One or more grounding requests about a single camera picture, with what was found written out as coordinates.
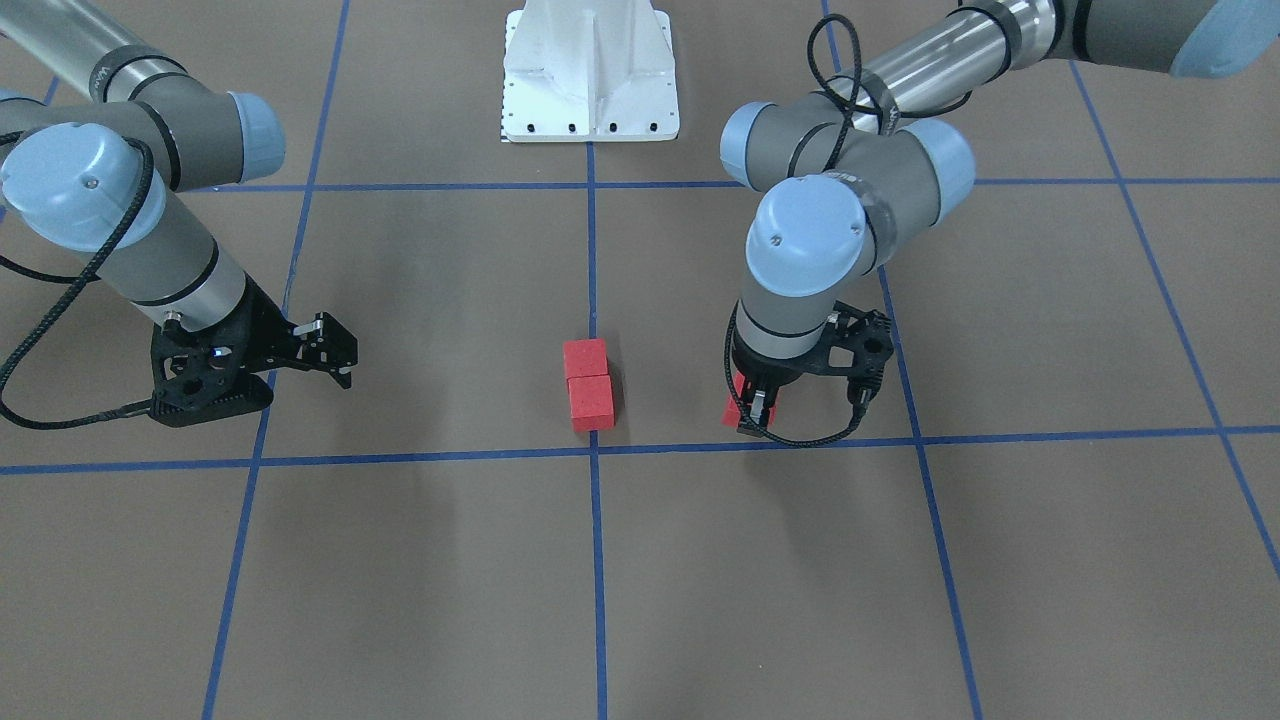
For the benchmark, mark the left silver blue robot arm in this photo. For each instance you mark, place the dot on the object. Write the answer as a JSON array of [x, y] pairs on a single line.
[[866, 161]]

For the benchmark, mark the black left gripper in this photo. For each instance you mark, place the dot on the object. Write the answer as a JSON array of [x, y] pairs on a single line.
[[771, 371]]

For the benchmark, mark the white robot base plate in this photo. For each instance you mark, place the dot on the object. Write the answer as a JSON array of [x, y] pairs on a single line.
[[589, 71]]

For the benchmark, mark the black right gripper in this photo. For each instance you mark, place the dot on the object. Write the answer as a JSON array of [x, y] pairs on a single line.
[[262, 322]]

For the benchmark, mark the red block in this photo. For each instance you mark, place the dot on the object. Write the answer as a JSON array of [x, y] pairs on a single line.
[[740, 396], [591, 403], [585, 358]]

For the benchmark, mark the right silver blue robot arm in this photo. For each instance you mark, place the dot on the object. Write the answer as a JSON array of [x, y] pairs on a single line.
[[103, 181]]

